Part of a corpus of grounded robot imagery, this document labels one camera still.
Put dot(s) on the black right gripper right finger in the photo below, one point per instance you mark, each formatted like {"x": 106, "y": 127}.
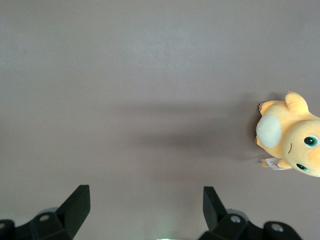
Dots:
{"x": 215, "y": 215}

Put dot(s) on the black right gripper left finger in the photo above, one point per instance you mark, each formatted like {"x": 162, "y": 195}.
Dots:
{"x": 72, "y": 212}

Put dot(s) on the orange plush toy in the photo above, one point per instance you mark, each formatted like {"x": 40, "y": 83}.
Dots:
{"x": 295, "y": 120}

